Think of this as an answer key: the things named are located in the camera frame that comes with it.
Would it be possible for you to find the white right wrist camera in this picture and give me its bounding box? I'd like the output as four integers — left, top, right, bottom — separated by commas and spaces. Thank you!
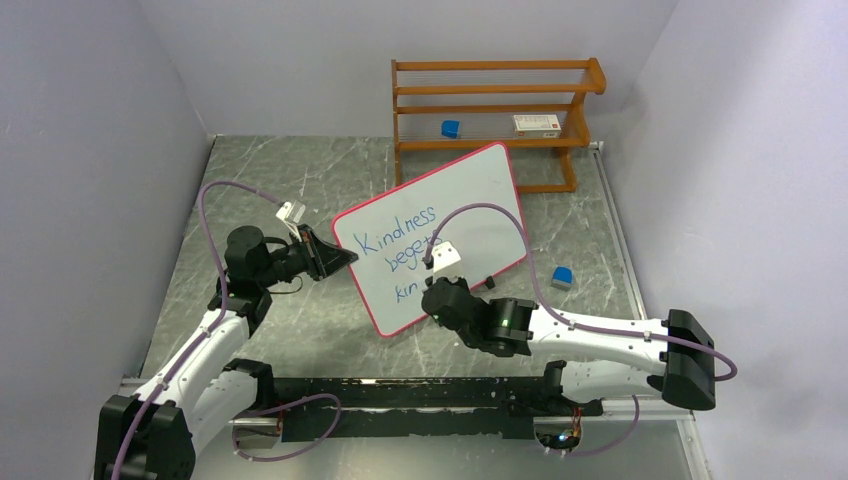
430, 241, 464, 281

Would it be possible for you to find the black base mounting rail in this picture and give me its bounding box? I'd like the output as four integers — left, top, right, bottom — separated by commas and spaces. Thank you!
238, 376, 603, 442

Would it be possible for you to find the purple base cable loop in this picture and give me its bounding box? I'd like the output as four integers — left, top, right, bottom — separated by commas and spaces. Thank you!
228, 393, 343, 464

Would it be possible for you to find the orange wooden shelf rack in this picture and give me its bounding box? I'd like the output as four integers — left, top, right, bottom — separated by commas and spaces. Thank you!
390, 57, 608, 194

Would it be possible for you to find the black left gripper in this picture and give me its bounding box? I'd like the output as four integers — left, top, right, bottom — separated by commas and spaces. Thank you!
256, 224, 357, 288

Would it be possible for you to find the blue eraser on table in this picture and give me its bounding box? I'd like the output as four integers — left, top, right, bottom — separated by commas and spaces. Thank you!
551, 266, 574, 290

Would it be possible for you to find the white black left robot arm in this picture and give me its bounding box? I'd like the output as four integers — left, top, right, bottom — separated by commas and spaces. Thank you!
93, 224, 358, 479

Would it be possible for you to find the blue eraser on shelf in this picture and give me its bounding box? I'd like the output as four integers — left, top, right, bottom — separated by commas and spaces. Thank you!
440, 120, 461, 139

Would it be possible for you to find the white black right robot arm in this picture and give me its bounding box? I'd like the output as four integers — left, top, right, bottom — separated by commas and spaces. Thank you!
421, 278, 716, 414

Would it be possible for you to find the white cardboard box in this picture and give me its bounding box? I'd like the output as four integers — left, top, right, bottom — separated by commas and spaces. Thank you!
512, 114, 562, 139

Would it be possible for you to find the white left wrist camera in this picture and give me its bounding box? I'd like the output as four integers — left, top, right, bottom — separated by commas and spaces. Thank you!
275, 201, 306, 239

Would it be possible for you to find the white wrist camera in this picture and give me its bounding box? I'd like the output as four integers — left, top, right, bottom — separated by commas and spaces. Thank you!
430, 241, 464, 281
275, 201, 306, 239

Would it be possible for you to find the pink framed whiteboard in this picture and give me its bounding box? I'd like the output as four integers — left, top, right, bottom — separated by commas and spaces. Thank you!
332, 143, 526, 337

